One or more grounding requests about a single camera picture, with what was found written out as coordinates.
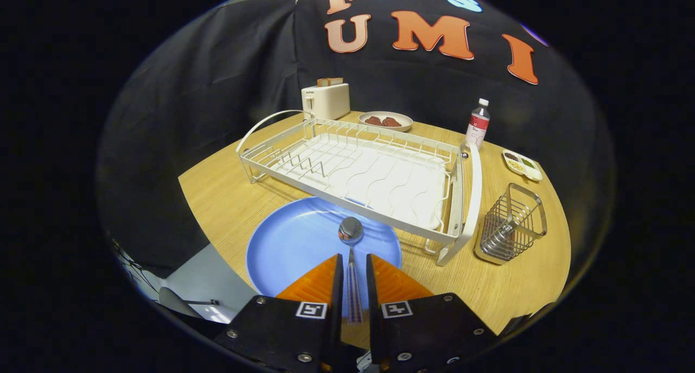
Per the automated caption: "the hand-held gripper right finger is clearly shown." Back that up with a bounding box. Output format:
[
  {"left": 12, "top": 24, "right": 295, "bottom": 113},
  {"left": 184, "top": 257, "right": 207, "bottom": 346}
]
[{"left": 365, "top": 252, "right": 499, "bottom": 373}]

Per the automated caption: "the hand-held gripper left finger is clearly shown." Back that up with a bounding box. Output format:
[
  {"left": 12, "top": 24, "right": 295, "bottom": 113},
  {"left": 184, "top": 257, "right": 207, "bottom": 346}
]
[{"left": 213, "top": 252, "right": 345, "bottom": 373}]

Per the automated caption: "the blue plate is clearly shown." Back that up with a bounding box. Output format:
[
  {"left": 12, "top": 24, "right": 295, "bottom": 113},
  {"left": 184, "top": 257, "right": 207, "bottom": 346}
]
[{"left": 246, "top": 197, "right": 402, "bottom": 314}]

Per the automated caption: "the spoon with striped handle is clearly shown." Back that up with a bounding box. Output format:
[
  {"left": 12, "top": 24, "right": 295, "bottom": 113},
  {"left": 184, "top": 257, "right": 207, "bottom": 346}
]
[{"left": 338, "top": 217, "right": 364, "bottom": 325}]

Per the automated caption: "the white dish rack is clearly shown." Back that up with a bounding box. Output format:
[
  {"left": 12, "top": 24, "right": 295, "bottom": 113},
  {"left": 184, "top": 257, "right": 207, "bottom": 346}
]
[{"left": 236, "top": 118, "right": 483, "bottom": 267}]

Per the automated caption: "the metal wire basket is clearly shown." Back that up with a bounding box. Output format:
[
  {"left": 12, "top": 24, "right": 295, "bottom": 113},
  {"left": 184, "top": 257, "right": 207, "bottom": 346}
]
[{"left": 474, "top": 183, "right": 548, "bottom": 266}]

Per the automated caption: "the beige plate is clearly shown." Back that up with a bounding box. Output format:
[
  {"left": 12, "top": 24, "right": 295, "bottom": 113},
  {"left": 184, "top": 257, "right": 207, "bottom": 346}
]
[{"left": 358, "top": 111, "right": 414, "bottom": 132}]

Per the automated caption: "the small white divided dish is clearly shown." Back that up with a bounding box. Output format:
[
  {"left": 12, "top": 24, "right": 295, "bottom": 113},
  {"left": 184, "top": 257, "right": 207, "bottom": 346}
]
[{"left": 502, "top": 150, "right": 544, "bottom": 182}]

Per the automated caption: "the white toaster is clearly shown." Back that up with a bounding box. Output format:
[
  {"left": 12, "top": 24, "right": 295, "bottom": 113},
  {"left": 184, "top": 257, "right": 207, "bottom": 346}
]
[{"left": 301, "top": 83, "right": 351, "bottom": 121}]

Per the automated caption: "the clear bottle with red label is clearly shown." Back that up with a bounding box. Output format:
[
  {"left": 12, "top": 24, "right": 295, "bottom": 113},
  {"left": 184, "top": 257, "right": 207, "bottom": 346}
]
[{"left": 466, "top": 98, "right": 491, "bottom": 148}]

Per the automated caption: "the white toaster cable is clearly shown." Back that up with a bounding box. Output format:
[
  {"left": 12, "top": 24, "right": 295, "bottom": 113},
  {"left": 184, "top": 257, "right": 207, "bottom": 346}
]
[{"left": 236, "top": 110, "right": 306, "bottom": 152}]

